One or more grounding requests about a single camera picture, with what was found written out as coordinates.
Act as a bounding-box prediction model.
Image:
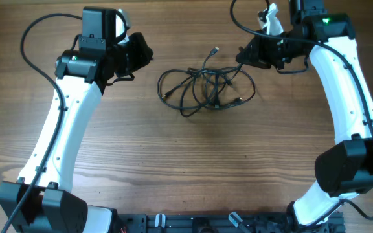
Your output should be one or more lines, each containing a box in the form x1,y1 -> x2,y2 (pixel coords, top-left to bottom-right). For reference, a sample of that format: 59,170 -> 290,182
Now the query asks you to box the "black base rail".
117,212 -> 346,233

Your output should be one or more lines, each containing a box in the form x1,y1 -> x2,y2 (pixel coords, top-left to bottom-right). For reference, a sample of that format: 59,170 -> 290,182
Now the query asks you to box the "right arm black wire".
229,0 -> 373,227

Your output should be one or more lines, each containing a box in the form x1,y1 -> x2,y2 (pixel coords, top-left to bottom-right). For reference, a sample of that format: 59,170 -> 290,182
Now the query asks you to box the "thick black USB cable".
156,63 -> 256,118

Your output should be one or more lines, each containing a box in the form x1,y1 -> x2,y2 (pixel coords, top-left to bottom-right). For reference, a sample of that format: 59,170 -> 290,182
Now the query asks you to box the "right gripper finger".
236,54 -> 271,69
236,37 -> 258,60

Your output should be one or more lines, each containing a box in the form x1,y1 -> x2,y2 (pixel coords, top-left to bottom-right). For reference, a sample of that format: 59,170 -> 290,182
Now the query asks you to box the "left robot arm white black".
0,6 -> 153,232

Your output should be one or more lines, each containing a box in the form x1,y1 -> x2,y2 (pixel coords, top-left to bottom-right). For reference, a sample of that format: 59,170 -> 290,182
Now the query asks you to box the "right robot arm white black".
236,1 -> 373,232

